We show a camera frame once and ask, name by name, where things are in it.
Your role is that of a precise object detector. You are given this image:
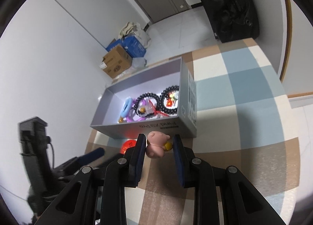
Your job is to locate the checkered table cloth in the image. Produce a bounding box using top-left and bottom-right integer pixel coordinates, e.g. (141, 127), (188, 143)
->
(84, 38), (301, 225)

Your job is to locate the small green white trinket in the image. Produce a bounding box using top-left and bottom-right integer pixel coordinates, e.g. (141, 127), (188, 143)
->
(169, 91), (179, 101)

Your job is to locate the grey cardboard tray box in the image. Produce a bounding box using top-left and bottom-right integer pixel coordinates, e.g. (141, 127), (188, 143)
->
(91, 57), (197, 139)

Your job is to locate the blue cardboard box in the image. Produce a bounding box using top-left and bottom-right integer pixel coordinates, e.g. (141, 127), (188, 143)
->
(106, 36), (146, 58)

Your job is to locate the cream canvas bag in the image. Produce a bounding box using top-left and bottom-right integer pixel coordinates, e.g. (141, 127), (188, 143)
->
(118, 22), (152, 48)

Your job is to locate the black backpack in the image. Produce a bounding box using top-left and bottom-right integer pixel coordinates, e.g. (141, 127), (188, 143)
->
(202, 0), (259, 42)

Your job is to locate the light blue ring bracelet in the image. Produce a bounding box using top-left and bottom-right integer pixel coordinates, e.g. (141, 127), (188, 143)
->
(118, 96), (133, 124)

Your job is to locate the brown cardboard box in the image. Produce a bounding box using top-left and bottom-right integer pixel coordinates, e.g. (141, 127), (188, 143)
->
(99, 45), (133, 79)

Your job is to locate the red China flag badge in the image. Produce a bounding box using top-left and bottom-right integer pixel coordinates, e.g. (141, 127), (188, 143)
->
(120, 139), (136, 155)

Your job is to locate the pink pig figurine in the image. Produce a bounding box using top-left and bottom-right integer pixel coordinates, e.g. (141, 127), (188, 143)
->
(146, 131), (172, 159)

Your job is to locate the black bead bracelet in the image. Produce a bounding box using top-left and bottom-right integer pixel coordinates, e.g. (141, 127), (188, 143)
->
(158, 85), (180, 116)
(134, 91), (161, 115)

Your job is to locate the grey plastic mailer bag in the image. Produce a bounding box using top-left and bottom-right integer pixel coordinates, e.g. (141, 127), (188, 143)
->
(115, 57), (147, 80)

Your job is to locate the red white small charm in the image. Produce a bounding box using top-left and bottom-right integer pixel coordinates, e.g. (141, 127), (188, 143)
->
(137, 99), (169, 118)

